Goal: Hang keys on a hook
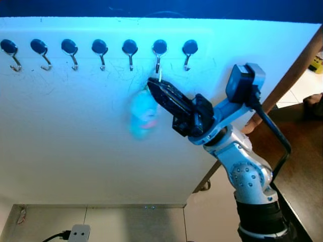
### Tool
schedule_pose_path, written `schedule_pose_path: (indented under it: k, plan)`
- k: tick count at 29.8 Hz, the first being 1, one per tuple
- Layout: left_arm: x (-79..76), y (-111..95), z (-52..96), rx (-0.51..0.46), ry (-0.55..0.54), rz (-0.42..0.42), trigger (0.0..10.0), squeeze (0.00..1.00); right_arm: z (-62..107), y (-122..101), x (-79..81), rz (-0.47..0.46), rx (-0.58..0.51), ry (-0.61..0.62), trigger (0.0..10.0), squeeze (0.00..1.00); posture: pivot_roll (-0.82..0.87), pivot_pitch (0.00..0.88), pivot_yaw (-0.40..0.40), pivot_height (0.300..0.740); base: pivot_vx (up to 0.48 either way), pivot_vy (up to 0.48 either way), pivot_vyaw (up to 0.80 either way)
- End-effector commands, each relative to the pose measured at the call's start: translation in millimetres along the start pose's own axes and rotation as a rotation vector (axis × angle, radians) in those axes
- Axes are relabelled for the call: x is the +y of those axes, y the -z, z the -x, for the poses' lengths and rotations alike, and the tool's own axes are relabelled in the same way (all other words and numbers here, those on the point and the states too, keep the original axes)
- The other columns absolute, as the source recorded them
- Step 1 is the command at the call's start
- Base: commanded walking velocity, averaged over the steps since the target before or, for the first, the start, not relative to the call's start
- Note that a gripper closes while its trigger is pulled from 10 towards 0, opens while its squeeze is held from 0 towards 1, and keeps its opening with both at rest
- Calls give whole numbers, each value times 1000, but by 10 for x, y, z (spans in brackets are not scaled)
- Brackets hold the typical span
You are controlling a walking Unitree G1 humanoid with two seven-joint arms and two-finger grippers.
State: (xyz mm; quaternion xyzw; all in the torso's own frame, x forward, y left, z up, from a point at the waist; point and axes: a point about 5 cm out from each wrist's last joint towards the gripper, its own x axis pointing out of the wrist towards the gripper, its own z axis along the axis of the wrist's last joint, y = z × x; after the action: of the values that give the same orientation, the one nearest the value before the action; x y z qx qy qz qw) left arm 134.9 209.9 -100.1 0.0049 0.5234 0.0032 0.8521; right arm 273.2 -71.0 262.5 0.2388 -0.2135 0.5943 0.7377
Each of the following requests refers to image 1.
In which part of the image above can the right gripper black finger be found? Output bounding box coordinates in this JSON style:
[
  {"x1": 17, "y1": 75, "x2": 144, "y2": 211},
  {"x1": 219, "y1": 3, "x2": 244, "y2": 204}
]
[
  {"x1": 147, "y1": 78, "x2": 196, "y2": 109},
  {"x1": 149, "y1": 87, "x2": 190, "y2": 121}
]

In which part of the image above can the keychain with blue plush charm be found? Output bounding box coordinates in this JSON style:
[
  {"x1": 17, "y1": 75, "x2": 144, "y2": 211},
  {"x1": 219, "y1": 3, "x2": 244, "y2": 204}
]
[{"x1": 129, "y1": 71, "x2": 164, "y2": 141}]

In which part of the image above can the white hook board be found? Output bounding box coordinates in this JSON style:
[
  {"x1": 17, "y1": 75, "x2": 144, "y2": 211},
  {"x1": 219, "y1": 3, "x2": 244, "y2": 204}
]
[{"x1": 0, "y1": 17, "x2": 322, "y2": 206}]

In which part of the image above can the person hand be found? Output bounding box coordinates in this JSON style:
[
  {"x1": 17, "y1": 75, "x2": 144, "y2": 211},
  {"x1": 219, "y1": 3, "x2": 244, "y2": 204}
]
[{"x1": 243, "y1": 113, "x2": 263, "y2": 135}]

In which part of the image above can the person foot in sandal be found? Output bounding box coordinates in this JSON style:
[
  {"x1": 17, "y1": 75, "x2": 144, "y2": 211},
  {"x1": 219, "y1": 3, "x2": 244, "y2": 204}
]
[{"x1": 302, "y1": 93, "x2": 323, "y2": 119}]

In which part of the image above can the dark wooden table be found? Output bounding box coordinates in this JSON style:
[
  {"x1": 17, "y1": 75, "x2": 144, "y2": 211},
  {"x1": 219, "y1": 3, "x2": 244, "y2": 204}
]
[{"x1": 192, "y1": 103, "x2": 323, "y2": 242}]

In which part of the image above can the yellow toy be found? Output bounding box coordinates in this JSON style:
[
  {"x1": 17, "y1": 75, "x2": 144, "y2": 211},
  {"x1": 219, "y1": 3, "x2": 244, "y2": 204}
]
[{"x1": 308, "y1": 50, "x2": 323, "y2": 74}]

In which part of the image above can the white power strip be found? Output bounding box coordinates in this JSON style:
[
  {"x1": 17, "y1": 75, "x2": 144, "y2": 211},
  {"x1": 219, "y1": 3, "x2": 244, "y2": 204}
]
[{"x1": 68, "y1": 224, "x2": 91, "y2": 242}]

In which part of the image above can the black knob metal wall hook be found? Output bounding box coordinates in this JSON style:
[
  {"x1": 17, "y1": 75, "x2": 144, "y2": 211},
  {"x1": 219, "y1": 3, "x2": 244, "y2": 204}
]
[
  {"x1": 61, "y1": 39, "x2": 80, "y2": 72},
  {"x1": 182, "y1": 39, "x2": 198, "y2": 72},
  {"x1": 0, "y1": 39, "x2": 22, "y2": 73},
  {"x1": 91, "y1": 39, "x2": 109, "y2": 72},
  {"x1": 122, "y1": 39, "x2": 138, "y2": 72},
  {"x1": 30, "y1": 39, "x2": 52, "y2": 72},
  {"x1": 152, "y1": 39, "x2": 168, "y2": 75}
]

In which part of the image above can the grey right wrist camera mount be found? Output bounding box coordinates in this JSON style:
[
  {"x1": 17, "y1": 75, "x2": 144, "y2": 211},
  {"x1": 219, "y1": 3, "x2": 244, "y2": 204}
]
[{"x1": 189, "y1": 63, "x2": 266, "y2": 147}]

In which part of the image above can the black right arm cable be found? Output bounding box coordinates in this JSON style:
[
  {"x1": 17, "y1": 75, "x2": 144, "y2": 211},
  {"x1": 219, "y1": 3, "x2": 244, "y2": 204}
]
[{"x1": 250, "y1": 98, "x2": 293, "y2": 188}]

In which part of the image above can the black power plug cable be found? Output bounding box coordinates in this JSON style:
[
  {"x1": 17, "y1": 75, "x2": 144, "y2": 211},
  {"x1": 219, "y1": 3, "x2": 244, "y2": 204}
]
[{"x1": 42, "y1": 230, "x2": 71, "y2": 242}]

